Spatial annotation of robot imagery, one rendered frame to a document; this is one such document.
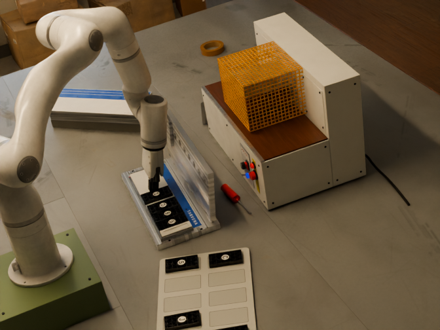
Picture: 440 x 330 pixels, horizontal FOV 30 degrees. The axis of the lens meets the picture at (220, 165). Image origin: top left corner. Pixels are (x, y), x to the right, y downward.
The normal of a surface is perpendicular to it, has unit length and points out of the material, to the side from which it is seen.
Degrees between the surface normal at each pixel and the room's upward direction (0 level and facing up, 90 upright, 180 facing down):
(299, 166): 90
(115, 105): 0
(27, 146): 59
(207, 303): 0
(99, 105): 0
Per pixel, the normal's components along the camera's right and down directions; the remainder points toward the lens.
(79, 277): -0.16, -0.84
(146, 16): 0.56, 0.37
